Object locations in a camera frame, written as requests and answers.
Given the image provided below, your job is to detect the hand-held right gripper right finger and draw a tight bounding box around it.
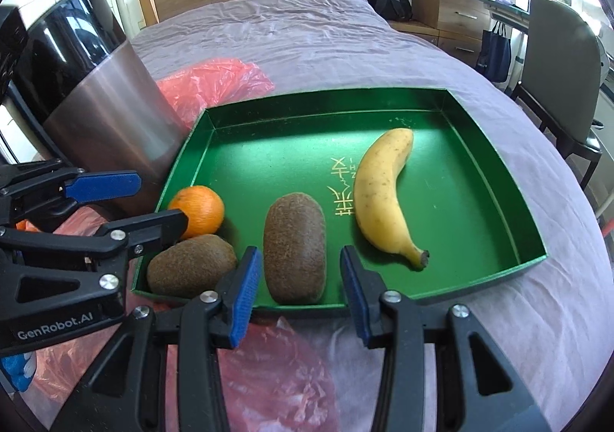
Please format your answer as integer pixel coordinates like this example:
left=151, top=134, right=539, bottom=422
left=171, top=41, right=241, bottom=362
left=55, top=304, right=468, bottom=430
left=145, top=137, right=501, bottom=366
left=340, top=245, right=552, bottom=432

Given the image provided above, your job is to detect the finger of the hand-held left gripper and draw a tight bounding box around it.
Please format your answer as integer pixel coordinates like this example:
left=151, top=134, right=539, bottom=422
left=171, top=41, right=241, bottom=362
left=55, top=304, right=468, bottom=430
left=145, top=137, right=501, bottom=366
left=0, top=209, right=189, bottom=318
left=0, top=158, right=143, bottom=222

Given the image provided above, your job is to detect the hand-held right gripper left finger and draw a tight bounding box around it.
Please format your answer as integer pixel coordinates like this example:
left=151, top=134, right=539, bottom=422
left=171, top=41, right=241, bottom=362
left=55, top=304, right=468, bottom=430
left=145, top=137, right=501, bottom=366
left=50, top=246, right=264, bottom=432

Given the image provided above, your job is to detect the round brown kiwi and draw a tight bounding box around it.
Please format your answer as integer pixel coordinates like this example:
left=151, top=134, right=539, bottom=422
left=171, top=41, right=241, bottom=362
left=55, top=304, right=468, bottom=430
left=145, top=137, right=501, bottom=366
left=146, top=234, right=239, bottom=298

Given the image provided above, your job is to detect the long brown kiwi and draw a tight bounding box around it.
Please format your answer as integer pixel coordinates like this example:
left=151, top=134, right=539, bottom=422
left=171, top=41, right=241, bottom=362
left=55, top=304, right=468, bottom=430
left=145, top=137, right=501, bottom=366
left=264, top=192, right=328, bottom=305

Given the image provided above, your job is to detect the red plastic bag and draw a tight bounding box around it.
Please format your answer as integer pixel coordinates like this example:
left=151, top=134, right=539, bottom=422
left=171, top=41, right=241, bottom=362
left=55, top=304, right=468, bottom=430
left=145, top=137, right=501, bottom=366
left=0, top=206, right=342, bottom=432
left=156, top=56, right=276, bottom=132

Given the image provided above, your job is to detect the green tray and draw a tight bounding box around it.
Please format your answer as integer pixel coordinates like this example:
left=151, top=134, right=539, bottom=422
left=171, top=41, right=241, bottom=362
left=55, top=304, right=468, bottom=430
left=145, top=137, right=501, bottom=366
left=130, top=87, right=548, bottom=320

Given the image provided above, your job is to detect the person's left hand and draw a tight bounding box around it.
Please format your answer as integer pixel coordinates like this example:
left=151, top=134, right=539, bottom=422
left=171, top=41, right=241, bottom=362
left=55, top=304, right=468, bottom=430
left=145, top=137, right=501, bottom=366
left=0, top=349, right=37, bottom=392

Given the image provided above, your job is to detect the steel trash can black lid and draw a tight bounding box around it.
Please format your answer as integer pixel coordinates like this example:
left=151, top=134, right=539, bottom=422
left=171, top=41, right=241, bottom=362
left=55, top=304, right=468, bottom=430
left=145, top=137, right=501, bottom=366
left=10, top=0, right=193, bottom=218

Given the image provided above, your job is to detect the yellow banana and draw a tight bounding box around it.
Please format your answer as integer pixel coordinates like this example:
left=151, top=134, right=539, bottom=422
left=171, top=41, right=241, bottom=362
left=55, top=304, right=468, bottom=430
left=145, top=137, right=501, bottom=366
left=354, top=127, right=431, bottom=270

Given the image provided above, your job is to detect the bed with purple sheet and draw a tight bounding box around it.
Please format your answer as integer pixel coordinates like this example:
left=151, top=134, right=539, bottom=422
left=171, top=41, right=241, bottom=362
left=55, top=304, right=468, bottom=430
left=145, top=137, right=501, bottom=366
left=0, top=0, right=614, bottom=432

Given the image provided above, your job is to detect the low wooden nightstand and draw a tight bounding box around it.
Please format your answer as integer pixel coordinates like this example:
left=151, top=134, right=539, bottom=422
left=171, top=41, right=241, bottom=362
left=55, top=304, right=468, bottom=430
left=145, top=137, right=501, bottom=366
left=388, top=19, right=484, bottom=69

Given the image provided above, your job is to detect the dark blue tote bag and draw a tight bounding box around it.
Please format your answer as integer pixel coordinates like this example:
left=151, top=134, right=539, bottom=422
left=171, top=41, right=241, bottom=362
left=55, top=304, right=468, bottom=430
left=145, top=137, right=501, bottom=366
left=476, top=22, right=513, bottom=83

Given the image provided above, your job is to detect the wooden drawer cabinet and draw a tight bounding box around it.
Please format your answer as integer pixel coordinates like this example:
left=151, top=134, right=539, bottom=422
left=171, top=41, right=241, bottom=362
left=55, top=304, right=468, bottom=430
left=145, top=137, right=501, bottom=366
left=411, top=0, right=493, bottom=32

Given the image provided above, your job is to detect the desk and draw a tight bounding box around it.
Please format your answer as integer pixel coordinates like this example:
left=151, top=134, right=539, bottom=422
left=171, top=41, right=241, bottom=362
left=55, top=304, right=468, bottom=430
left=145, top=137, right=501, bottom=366
left=484, top=0, right=614, bottom=32

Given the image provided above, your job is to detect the grey chair black frame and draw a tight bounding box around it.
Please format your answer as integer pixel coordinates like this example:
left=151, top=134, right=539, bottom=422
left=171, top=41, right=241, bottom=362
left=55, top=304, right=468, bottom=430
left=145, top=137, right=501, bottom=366
left=511, top=0, right=608, bottom=184

